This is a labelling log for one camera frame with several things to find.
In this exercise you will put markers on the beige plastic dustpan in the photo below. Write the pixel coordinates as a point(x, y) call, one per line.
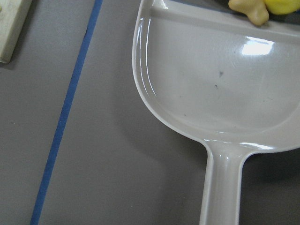
point(215, 78)

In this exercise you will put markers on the tan toy ginger root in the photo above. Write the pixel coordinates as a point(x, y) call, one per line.
point(255, 10)

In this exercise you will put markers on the yellow toy potato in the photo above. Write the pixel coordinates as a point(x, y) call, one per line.
point(282, 7)

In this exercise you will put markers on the wooden cutting board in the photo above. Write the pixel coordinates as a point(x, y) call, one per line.
point(12, 16)

